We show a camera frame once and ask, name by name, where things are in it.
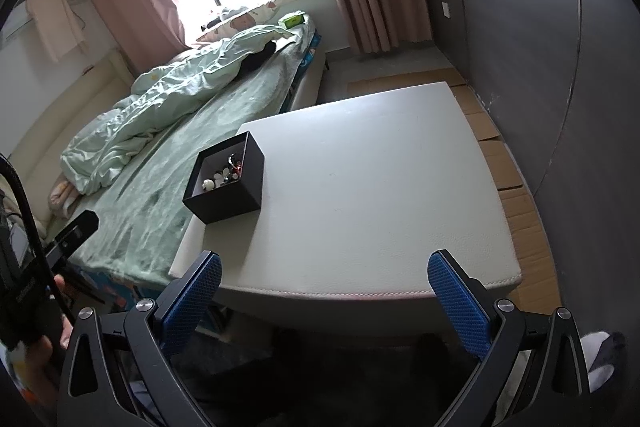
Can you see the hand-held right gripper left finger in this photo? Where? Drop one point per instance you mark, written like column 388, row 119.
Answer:
column 192, row 302

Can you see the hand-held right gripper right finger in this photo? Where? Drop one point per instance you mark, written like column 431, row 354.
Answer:
column 457, row 302

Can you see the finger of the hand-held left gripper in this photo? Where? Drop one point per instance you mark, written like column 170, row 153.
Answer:
column 75, row 232

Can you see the black jewelry box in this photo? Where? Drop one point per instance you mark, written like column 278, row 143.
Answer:
column 235, row 197

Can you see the person's left hand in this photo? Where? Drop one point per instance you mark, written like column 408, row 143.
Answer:
column 42, row 357

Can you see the cardboard floor sheets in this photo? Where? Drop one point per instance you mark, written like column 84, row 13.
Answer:
column 510, row 177

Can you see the person's foot in sock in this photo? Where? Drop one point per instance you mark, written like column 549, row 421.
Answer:
column 602, row 357

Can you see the light green duvet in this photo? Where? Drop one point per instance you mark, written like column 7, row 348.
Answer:
column 175, row 102

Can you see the beige towel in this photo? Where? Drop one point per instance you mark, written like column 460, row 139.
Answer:
column 55, row 22

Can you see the black cloth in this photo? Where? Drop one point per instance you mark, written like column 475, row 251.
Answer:
column 259, row 55

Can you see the printed pillow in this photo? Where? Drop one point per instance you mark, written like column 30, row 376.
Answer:
column 260, row 14

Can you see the green box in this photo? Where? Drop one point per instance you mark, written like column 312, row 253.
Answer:
column 291, row 20

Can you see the white wall socket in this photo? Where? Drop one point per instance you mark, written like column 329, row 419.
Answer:
column 445, row 10

